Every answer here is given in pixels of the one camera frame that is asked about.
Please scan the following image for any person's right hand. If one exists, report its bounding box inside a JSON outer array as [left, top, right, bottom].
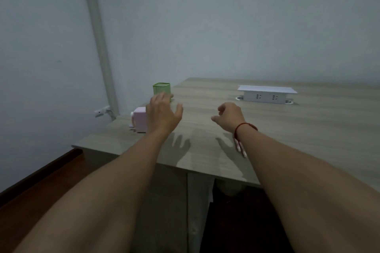
[[211, 102, 247, 135]]

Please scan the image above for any white desk socket box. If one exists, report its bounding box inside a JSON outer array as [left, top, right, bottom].
[[236, 85, 298, 105]]

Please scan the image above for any white wall socket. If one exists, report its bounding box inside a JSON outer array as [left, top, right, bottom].
[[94, 105, 111, 118]]

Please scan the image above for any purple pencil sharpener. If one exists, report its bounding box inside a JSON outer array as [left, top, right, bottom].
[[128, 106, 148, 134]]

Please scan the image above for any wooden desk cabinet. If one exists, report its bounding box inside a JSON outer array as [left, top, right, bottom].
[[82, 146, 215, 253]]

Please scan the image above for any pink lined trash bin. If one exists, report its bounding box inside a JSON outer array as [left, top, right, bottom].
[[215, 179, 243, 198]]

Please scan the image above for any person's left hand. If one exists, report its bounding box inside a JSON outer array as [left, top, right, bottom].
[[145, 92, 184, 137]]

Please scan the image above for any white wall pipe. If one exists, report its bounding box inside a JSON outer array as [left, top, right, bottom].
[[79, 0, 120, 114]]

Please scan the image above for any green mesh pen holder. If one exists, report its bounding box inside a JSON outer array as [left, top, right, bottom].
[[152, 82, 175, 103]]

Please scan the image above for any person's right forearm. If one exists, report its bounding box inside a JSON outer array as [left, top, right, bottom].
[[236, 125, 380, 253]]

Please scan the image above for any red string bracelet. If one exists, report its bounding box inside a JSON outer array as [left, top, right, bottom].
[[233, 122, 258, 144]]

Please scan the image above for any person's left forearm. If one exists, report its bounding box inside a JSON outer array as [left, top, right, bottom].
[[13, 128, 170, 253]]

